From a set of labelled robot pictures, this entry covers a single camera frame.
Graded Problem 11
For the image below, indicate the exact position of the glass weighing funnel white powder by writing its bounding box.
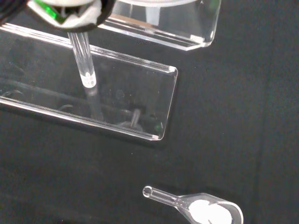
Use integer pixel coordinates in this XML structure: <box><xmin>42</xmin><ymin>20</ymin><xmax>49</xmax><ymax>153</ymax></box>
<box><xmin>142</xmin><ymin>185</ymin><xmax>244</xmax><ymax>224</ymax></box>

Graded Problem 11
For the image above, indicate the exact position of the black bench cloth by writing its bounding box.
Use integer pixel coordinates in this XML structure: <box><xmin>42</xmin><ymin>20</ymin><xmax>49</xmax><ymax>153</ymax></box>
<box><xmin>0</xmin><ymin>0</ymin><xmax>299</xmax><ymax>224</ymax></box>

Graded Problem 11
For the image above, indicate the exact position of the clear acrylic funnel stand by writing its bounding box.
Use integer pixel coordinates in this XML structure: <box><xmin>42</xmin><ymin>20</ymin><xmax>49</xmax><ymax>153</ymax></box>
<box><xmin>0</xmin><ymin>0</ymin><xmax>222</xmax><ymax>142</ymax></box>

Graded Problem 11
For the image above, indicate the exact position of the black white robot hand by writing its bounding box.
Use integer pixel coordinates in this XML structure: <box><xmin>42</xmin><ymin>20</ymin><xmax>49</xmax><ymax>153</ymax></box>
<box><xmin>0</xmin><ymin>0</ymin><xmax>115</xmax><ymax>32</ymax></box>

